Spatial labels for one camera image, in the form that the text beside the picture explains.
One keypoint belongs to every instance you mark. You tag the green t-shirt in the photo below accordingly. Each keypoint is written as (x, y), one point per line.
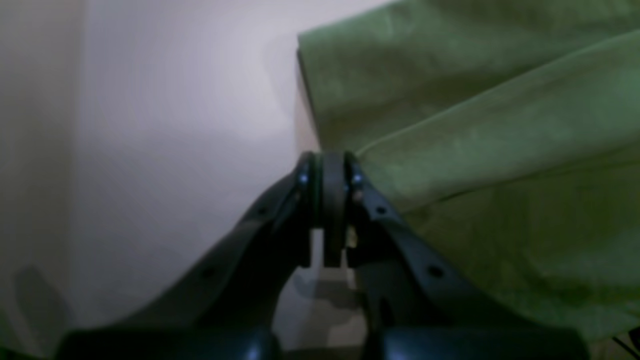
(506, 133)

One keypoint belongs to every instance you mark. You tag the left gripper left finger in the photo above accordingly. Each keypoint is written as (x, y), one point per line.
(222, 308)

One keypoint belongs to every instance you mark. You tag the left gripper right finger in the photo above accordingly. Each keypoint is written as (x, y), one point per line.
(419, 307)

